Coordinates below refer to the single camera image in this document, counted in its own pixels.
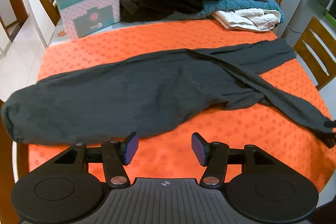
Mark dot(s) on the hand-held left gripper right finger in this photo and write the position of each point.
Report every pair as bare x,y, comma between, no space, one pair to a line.
200,149

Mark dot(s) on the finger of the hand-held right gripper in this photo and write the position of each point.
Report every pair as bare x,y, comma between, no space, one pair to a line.
330,124

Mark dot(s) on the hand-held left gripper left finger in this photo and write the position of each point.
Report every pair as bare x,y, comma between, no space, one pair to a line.
131,149

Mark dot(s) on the dark grey long-sleeve shirt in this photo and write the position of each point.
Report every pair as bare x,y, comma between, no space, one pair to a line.
118,98

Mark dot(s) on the stack of folded clothes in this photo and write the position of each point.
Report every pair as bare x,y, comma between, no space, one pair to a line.
241,5

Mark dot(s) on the wooden chair with slotted back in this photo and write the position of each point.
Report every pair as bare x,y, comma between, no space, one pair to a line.
325,37

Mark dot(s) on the wooden chair with curved slats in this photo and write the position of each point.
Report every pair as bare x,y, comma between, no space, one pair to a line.
19,161

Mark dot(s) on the orange patterned table mat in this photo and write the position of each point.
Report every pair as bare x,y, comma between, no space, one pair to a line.
162,37

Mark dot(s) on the white crumpled garment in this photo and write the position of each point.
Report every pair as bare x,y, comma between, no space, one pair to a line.
246,20

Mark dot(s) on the teal and white cardboard box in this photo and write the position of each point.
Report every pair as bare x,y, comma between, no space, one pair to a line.
89,8

